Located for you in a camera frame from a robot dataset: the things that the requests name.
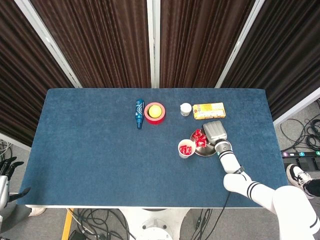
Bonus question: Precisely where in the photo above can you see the yellow floor tape strip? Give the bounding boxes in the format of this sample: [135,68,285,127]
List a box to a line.
[61,208,75,240]

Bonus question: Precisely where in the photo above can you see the yellow biscuit box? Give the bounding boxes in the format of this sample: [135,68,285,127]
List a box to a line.
[191,101,227,121]

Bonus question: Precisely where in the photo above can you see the blue tablecloth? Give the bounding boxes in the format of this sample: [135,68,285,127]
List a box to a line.
[16,87,293,208]

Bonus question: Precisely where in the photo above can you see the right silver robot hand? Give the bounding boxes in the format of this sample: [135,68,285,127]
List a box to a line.
[202,120,228,146]

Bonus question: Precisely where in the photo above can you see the silver metal plate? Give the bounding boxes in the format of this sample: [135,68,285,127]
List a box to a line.
[190,128,219,158]

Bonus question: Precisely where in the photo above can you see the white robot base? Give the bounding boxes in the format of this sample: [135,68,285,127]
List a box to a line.
[119,207,191,240]

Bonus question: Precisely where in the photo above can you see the black power adapter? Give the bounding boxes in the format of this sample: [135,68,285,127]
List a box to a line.
[67,229,87,240]

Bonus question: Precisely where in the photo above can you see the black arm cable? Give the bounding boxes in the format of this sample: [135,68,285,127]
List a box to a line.
[221,191,232,209]

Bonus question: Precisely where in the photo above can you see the grey floor cables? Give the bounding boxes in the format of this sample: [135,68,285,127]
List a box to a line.
[0,139,12,161]

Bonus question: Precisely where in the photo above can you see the white screen frame rail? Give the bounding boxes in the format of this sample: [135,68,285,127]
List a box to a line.
[273,87,320,127]
[0,132,32,153]

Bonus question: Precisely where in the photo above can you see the brown pleated curtain panel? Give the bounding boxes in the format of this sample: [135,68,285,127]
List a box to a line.
[221,0,320,121]
[0,0,76,147]
[159,0,256,89]
[29,0,152,89]

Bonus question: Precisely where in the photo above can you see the red tape roll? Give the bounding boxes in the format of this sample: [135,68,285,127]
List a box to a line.
[143,101,167,125]

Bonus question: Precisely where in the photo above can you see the white shoe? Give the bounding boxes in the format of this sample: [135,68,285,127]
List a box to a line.
[27,206,48,217]

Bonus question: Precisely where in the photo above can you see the white screen frame post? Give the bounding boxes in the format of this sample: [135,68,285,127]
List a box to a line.
[146,0,161,89]
[13,0,83,89]
[215,0,266,89]

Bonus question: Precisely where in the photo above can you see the white paper cup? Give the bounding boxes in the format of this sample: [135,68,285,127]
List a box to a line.
[177,138,197,159]

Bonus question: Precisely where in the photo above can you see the blue patterned bottle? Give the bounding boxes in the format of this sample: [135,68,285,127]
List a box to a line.
[135,99,146,130]

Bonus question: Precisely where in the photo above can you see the white table frame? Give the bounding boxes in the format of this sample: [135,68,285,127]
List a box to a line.
[24,204,253,210]

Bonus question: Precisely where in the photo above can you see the small white jar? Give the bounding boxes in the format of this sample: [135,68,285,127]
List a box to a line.
[179,102,193,117]

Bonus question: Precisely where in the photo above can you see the black trouser leg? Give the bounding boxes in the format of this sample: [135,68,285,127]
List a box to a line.
[303,178,320,198]

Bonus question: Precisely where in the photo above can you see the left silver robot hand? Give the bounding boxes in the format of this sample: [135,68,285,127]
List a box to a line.
[0,156,31,210]

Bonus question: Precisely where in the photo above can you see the black foot pedal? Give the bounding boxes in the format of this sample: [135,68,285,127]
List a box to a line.
[294,156,320,171]

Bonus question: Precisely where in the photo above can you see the yellow-green ball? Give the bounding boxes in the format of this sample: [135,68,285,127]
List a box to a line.
[148,104,162,118]

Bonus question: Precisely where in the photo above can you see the white and black sneaker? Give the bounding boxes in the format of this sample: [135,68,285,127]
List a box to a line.
[286,163,313,200]

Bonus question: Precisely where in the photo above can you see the black floor cable bundle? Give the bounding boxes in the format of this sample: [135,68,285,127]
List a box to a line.
[67,208,136,240]
[279,99,320,152]

